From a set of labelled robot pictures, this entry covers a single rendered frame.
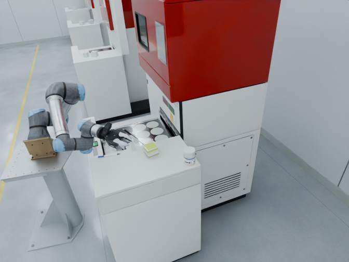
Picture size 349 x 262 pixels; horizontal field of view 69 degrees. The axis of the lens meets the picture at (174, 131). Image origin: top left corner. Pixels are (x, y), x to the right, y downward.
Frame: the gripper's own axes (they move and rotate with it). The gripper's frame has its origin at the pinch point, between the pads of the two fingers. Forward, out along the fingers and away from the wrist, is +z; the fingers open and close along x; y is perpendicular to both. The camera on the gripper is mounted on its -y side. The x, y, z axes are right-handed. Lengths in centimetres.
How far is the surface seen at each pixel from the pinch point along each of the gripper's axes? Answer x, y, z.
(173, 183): 0.0, 29.7, 23.3
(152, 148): -11.2, 20.2, 4.1
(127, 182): 14.7, 18.9, 3.2
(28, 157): 23, 39, -90
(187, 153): -14.8, 16.6, 26.6
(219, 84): -69, 11, 24
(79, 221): 38, 115, -68
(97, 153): 3.0, 26.6, -31.9
